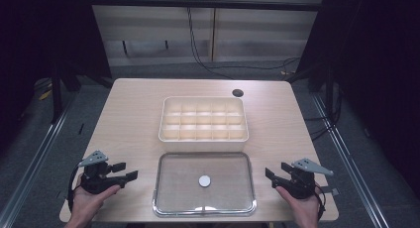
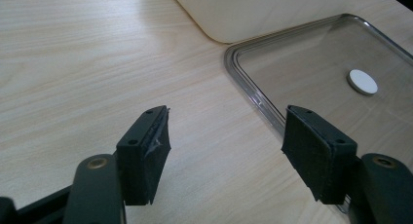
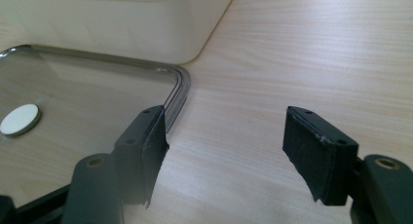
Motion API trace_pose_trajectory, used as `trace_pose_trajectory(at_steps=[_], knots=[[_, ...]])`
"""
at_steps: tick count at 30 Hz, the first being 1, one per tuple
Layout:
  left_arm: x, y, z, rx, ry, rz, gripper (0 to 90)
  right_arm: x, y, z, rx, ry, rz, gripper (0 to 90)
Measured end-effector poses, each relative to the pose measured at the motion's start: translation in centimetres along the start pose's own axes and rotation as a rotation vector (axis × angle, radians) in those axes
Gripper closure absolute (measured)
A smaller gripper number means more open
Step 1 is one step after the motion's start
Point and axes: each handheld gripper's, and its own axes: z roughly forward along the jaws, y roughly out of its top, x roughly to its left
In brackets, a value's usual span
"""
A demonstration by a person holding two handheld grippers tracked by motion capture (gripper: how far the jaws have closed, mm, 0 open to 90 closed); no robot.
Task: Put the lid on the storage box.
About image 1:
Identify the small black floor object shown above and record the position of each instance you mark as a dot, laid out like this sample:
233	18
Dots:
81	129

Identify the black horizontal bar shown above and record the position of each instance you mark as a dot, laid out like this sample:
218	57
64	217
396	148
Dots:
198	3

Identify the black stand leg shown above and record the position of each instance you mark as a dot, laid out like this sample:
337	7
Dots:
56	95

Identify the metal floor rail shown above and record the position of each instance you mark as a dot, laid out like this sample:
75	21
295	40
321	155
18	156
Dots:
33	165
350	162

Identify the person's right hand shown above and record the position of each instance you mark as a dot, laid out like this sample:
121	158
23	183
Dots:
305	209

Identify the transparent lid with white knob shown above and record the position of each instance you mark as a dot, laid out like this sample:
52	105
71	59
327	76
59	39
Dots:
185	191

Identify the white divided storage box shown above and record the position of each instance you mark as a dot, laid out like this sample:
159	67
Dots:
203	122

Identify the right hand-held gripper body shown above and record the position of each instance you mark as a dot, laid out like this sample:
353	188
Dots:
302	185

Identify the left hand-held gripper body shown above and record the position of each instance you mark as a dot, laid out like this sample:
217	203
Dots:
95	183

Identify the black curtain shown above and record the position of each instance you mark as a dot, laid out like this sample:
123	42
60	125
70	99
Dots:
46	39
373	72

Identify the yellow floor object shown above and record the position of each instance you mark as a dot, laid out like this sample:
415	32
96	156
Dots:
45	95

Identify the person's left hand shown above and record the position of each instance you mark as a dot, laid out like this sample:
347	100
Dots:
84	205

